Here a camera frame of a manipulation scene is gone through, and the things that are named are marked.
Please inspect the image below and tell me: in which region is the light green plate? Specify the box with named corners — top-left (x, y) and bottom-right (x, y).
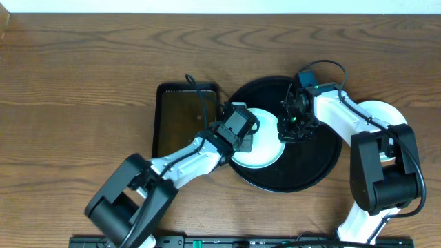
top-left (232, 108), bottom-right (285, 169)
top-left (356, 99), bottom-right (409, 163)

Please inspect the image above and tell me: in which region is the round black serving tray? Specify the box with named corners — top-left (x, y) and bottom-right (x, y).
top-left (229, 76), bottom-right (342, 192)

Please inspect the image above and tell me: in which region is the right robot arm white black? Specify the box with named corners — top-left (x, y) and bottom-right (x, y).
top-left (278, 83), bottom-right (427, 246)

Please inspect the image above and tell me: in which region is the black rectangular water tray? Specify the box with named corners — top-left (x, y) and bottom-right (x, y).
top-left (152, 83), bottom-right (221, 158)

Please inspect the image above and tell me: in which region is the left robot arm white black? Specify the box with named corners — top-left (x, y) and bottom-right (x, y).
top-left (85, 123), bottom-right (260, 247)

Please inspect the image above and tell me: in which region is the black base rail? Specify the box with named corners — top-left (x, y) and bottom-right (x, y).
top-left (68, 234), bottom-right (414, 248)

